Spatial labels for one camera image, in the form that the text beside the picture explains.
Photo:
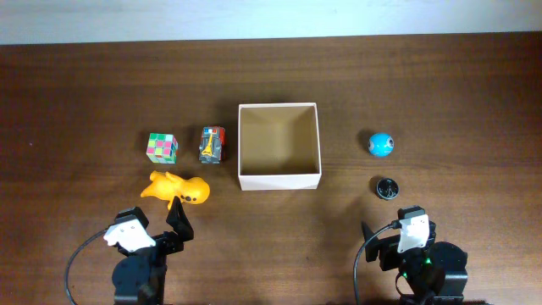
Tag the blue ball with grey markings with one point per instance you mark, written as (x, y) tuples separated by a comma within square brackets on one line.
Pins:
[(381, 145)]

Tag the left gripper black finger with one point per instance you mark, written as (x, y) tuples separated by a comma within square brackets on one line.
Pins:
[(179, 222), (130, 214)]

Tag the multicoloured puzzle cube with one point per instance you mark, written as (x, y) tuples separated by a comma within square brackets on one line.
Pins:
[(162, 148)]

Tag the open white cardboard box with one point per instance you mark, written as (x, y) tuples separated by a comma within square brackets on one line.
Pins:
[(278, 146)]

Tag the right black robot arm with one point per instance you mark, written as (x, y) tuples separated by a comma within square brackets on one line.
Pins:
[(434, 270)]

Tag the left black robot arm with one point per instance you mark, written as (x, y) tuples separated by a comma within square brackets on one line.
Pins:
[(139, 278)]

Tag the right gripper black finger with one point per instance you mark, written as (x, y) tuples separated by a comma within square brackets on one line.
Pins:
[(410, 212), (371, 242)]

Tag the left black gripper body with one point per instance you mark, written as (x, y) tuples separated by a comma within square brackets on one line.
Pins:
[(165, 242)]

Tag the black round finned cap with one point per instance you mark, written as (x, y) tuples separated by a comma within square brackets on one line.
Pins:
[(387, 189)]

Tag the grey and red toy truck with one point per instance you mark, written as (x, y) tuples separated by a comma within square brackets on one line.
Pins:
[(211, 148)]

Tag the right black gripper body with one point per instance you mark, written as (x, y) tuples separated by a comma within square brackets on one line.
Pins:
[(388, 248)]

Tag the orange rubber toy figure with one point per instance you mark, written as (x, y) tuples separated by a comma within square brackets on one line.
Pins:
[(166, 186)]

